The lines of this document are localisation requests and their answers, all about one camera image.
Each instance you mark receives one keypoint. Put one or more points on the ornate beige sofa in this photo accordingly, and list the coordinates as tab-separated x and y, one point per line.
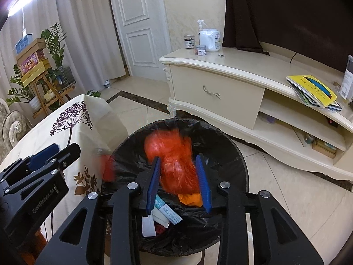
13	124

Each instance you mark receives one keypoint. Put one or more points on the cream cabinet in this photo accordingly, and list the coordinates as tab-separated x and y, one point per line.
220	93

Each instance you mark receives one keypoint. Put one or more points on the orange plastic bag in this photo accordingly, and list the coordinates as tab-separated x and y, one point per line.
171	165

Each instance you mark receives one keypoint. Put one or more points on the yellow flat box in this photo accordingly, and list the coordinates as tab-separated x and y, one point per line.
34	76

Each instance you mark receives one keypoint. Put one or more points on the wooden plant stand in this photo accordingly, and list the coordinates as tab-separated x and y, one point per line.
59	93

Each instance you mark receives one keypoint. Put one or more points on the thin book green cover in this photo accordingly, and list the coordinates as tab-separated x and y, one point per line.
333	106

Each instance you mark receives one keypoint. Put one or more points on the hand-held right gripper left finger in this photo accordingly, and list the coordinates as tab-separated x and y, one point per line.
154	187

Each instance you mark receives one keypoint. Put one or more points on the orange cloth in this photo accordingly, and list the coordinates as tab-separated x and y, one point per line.
34	249

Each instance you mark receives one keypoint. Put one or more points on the white plastic jug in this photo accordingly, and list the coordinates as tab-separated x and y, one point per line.
210	41

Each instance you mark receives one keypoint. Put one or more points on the blue plastic organiser box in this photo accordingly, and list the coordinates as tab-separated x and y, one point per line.
23	43

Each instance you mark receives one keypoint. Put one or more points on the small short jar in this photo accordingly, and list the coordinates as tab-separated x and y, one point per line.
200	50

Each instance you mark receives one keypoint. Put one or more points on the small purple item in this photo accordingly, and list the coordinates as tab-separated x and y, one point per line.
271	120

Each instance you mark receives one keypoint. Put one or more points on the clear spray bottle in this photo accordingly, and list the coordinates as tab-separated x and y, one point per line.
200	30

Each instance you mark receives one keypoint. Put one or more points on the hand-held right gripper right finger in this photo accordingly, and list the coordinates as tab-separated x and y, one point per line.
203	185

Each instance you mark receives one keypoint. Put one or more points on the yellow and blue books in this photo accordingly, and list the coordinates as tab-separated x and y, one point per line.
314	88

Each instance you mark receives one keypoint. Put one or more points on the brown cardboard box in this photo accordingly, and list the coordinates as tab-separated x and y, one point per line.
37	48

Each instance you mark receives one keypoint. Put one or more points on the white teal small carton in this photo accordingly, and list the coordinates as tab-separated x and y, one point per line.
169	212

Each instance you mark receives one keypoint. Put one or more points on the purple printed gift box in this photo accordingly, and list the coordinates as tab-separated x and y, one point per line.
31	63

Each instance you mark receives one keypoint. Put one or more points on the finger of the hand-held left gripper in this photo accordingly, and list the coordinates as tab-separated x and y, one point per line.
44	156
69	153

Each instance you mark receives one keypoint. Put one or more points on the shiny orange snack wrapper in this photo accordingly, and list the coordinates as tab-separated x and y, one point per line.
190	200

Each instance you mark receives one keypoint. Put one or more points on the round bin black liner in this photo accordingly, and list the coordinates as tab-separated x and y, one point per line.
220	149

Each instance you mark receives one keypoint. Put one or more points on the dark red plastic bag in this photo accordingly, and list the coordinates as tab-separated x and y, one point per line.
160	229

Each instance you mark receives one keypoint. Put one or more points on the tall jar dark contents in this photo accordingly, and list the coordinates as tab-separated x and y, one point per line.
189	42

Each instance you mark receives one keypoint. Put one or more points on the white panelled door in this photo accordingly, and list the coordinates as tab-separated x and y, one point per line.
143	19

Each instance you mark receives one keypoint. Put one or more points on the potted plant clear jug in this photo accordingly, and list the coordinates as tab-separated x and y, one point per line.
65	76

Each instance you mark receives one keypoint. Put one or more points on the beige curtain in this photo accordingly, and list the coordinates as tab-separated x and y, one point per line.
82	33

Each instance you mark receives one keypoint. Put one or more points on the flat printed box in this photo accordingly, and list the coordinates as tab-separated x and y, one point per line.
325	147

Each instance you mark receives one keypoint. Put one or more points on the dark brown cloth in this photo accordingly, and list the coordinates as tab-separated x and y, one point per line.
289	19

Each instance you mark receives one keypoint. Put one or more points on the small white cup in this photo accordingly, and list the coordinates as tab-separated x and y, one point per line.
107	84

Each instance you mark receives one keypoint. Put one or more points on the black device red light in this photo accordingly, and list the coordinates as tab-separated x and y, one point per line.
332	122

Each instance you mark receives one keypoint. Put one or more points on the pale yellow figurine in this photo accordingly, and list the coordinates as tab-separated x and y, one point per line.
49	95

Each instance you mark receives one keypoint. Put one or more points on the long white pouch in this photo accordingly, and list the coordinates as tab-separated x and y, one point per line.
161	218

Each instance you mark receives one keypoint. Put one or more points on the potted plant white pot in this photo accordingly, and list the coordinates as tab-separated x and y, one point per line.
34	104

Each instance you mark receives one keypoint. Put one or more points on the glass jar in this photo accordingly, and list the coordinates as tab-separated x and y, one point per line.
309	140

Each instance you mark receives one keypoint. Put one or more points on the grey white box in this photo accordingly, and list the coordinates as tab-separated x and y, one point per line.
348	77

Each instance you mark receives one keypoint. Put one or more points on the small floor plant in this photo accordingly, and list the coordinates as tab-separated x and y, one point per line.
94	93

